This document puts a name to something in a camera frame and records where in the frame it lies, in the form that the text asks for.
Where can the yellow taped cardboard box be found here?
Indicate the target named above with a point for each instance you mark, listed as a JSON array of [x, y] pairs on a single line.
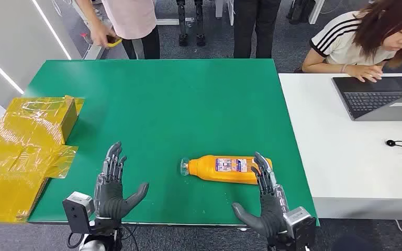
[[17, 156]]

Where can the black bag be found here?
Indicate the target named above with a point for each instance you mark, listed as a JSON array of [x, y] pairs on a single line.
[[299, 12]]

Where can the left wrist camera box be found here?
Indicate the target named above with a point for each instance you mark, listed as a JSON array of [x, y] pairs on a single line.
[[76, 211]]

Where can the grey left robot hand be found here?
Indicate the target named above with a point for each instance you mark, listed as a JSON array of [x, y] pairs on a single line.
[[109, 201]]

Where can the yellow hand-held item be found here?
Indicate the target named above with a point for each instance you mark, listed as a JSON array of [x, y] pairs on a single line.
[[115, 43]]

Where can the seated person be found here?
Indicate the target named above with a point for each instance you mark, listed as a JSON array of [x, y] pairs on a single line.
[[343, 41]]

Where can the grey laptop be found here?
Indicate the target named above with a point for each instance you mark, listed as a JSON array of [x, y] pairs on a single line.
[[378, 98]]

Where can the white desk leg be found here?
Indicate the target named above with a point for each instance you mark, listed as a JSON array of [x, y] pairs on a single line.
[[316, 12]]

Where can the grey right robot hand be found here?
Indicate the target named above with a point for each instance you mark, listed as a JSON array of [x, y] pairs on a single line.
[[272, 214]]

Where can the orange detergent bottle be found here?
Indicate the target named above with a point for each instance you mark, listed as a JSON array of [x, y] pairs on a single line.
[[204, 169]]

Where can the black robot stand legs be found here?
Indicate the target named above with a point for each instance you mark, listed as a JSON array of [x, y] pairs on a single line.
[[183, 31]]

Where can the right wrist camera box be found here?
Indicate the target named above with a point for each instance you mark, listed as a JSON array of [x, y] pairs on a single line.
[[301, 225]]

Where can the standing person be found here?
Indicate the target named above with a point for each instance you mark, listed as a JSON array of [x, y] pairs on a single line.
[[254, 24], [131, 20]]

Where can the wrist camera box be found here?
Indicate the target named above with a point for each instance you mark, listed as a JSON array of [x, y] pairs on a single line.
[[76, 211], [301, 225]]

